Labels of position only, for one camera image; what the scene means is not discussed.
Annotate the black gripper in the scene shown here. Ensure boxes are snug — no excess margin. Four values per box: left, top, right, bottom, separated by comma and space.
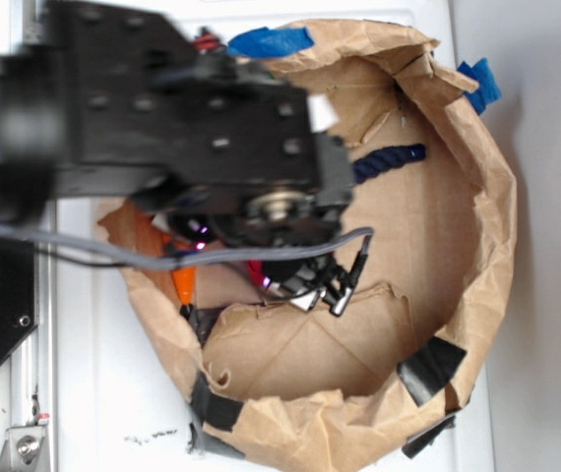
132, 133, 353, 247

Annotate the dark navy rope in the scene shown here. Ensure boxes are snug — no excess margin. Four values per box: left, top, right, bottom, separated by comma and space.
351, 143, 428, 186

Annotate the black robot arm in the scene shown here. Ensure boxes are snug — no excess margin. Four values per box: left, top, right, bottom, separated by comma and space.
0, 1, 354, 247

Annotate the orange toy carrot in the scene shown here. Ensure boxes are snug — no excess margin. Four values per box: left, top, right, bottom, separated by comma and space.
161, 234, 196, 306

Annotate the crumpled red paper ball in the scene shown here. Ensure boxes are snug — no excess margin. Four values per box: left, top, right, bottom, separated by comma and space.
247, 260, 270, 288

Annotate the blue tape strip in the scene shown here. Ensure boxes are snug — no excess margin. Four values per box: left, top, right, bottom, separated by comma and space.
227, 27, 315, 59
457, 57, 502, 115

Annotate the brown paper bag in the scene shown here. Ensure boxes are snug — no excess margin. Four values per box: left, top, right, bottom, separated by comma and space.
122, 20, 517, 471

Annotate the grey braided cable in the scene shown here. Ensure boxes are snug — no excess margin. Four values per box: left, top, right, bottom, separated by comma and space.
0, 215, 375, 271

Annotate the aluminium frame rail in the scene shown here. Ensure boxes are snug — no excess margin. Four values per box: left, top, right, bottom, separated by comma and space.
0, 0, 60, 472

